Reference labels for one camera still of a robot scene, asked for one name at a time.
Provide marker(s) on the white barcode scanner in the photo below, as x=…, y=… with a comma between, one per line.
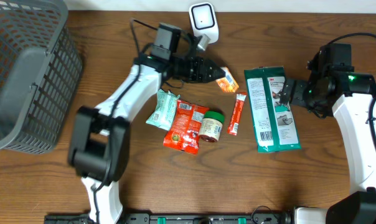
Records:
x=203, y=21

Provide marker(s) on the green product pouch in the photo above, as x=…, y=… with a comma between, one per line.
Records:
x=273, y=122

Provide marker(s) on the green lid spice jar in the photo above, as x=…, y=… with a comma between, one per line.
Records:
x=211, y=126

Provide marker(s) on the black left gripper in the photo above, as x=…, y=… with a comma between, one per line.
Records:
x=210, y=74

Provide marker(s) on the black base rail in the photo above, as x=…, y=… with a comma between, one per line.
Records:
x=260, y=218

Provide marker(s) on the small orange box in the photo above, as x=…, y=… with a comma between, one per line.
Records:
x=227, y=84

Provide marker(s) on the grey plastic mesh basket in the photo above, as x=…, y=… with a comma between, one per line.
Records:
x=40, y=69

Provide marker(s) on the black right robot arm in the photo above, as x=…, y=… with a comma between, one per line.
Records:
x=350, y=98

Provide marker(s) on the mint green wipes pack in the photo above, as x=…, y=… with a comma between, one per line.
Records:
x=164, y=113

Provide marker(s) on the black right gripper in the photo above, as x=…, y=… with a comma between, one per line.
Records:
x=298, y=98

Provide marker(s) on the red sachet stick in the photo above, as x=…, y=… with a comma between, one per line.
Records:
x=237, y=112

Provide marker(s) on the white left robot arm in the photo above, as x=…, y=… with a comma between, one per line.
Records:
x=99, y=147

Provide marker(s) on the orange snack packet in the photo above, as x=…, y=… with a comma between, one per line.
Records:
x=184, y=132

